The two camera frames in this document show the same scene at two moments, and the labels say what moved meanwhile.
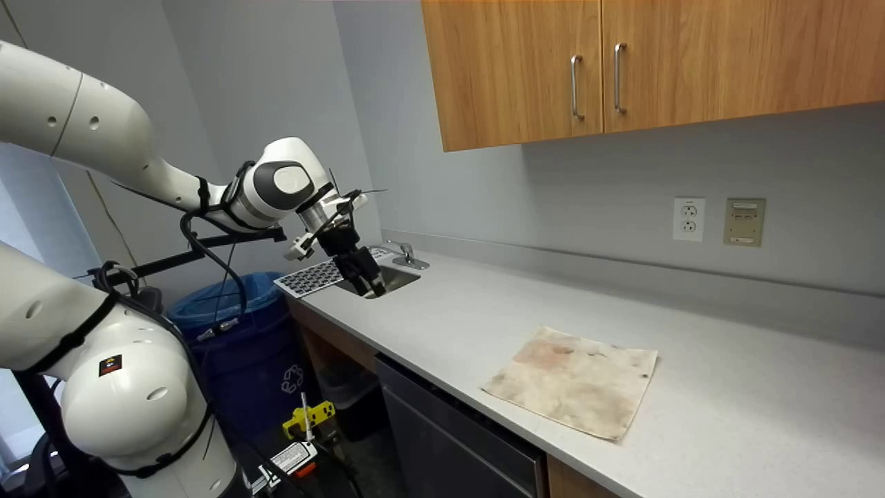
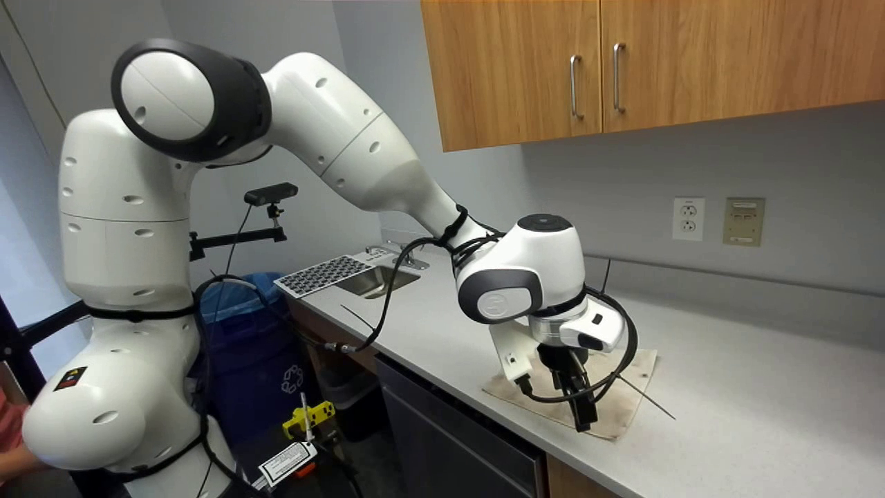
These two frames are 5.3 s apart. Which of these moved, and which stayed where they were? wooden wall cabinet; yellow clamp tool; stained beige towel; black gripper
Moved: black gripper
Stayed: stained beige towel; wooden wall cabinet; yellow clamp tool
